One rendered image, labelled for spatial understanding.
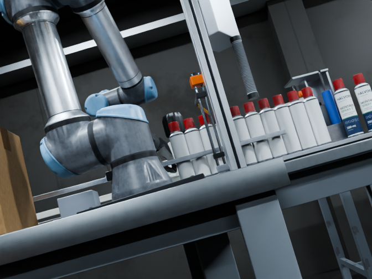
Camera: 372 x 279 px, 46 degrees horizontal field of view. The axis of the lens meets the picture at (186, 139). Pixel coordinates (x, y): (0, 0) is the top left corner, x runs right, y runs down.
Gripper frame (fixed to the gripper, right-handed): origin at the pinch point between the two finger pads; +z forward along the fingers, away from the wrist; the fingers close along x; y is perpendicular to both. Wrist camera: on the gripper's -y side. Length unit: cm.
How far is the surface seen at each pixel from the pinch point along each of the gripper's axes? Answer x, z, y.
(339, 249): -55, 111, 165
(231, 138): -17.3, 6.7, -15.5
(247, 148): -21.7, 12.5, -2.2
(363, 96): -63, 28, -2
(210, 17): -39.5, -23.9, -16.8
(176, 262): 35, 44, 250
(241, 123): -26.1, 5.3, -2.2
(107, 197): 21.7, -9.1, 3.4
